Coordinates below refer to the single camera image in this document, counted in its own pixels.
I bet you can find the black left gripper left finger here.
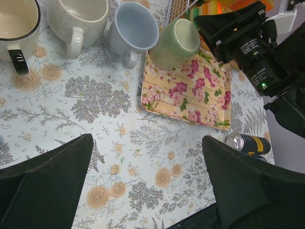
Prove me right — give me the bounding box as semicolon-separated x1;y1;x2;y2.
0;134;93;229

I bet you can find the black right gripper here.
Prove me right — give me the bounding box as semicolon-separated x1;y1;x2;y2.
194;1;305;97

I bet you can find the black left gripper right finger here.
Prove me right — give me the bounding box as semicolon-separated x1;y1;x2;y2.
202;136;305;229

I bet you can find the green ceramic mug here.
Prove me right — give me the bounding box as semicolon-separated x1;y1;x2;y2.
148;18;201;71

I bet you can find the grey ceramic mug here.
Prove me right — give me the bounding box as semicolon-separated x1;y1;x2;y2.
103;1;159;70

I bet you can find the speckled white ceramic mug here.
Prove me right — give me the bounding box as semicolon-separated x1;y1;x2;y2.
46;0;109;60

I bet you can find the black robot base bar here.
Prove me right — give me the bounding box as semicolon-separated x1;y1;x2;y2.
169;203;223;229

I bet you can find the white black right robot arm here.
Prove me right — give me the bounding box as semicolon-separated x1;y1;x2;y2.
194;0;305;137

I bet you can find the yellow green sponge pack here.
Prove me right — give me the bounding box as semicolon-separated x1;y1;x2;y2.
184;0;227;20

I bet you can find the orange sponge pack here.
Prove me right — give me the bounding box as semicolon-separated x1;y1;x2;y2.
219;0;275;11

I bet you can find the black yellow drink can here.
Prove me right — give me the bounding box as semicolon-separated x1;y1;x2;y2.
225;133;271;155

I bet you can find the floral tray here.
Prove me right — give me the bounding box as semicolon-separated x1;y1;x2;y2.
141;49;232;130

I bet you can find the white wire wooden shelf rack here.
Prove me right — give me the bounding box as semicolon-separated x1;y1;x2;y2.
165;0;200;25

